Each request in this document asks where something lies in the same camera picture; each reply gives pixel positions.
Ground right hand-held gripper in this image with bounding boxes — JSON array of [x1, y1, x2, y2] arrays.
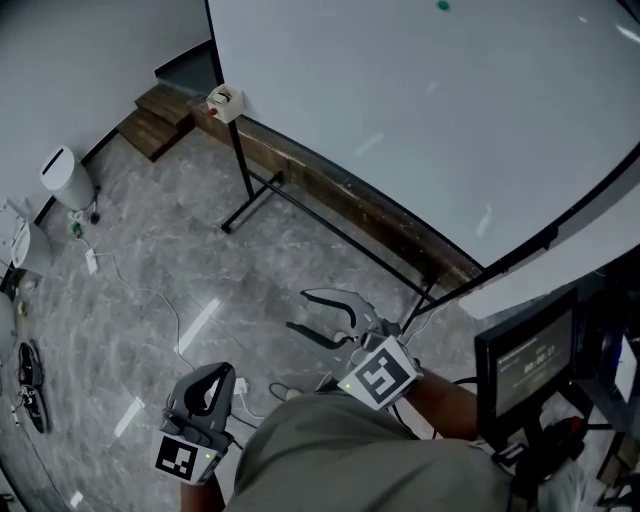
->
[[285, 287, 425, 412]]

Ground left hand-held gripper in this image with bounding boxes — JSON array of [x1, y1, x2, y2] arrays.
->
[[151, 363, 237, 487]]

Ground white whiteboard with black stand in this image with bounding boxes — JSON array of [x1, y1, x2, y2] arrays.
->
[[204, 0, 640, 346]]

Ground person's right forearm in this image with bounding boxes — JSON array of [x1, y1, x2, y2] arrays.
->
[[397, 368, 482, 442]]

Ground person's left forearm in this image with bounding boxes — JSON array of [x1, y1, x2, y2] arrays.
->
[[178, 470, 227, 512]]

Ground person's grey clothing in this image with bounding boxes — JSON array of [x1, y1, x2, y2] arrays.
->
[[224, 388, 516, 512]]

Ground black shoes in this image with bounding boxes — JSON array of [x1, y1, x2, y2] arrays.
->
[[16, 339, 52, 435]]

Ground black monitor screen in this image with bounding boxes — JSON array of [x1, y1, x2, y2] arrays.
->
[[473, 287, 580, 437]]

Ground white floor appliance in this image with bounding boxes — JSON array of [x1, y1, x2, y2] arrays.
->
[[0, 196, 54, 277]]

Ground white holder box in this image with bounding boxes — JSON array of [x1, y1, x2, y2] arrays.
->
[[205, 84, 245, 124]]

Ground black monitor stand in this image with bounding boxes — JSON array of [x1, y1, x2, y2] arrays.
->
[[492, 387, 594, 501]]

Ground white cylindrical bin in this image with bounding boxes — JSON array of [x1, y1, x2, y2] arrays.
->
[[39, 144, 97, 212]]

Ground dark wooden step platform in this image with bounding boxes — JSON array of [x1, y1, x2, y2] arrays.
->
[[116, 83, 484, 294]]

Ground black floor cable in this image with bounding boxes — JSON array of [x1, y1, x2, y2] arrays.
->
[[268, 381, 304, 402]]

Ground white floor cable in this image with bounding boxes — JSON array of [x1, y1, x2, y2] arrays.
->
[[79, 234, 266, 421]]

